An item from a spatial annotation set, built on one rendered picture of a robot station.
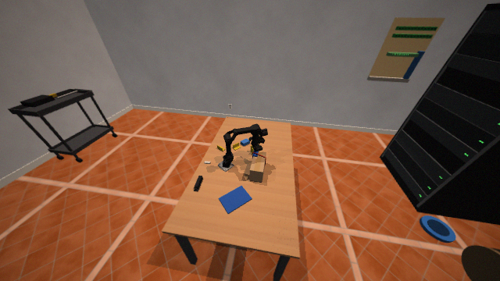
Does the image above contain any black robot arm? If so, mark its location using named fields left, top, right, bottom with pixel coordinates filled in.
left=223, top=124, right=268, bottom=168

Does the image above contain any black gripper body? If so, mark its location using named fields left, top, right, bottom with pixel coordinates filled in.
left=249, top=137, right=263, bottom=151

